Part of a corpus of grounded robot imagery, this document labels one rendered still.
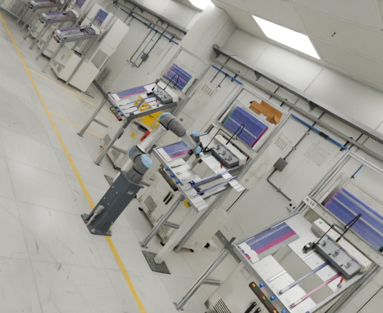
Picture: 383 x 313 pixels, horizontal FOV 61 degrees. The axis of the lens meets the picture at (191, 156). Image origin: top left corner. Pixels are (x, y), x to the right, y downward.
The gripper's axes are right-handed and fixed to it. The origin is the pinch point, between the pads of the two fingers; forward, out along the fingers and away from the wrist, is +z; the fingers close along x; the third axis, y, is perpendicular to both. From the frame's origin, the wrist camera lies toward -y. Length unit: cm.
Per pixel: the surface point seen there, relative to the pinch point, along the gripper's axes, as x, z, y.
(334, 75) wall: 47, 24, 261
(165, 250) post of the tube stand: -58, 30, -75
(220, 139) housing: 10.9, 0.3, 36.8
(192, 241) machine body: -32, 83, -38
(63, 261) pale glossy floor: -69, -41, -146
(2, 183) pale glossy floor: 7, -67, -165
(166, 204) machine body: 2, 43, -45
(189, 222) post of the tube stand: -59, 9, -46
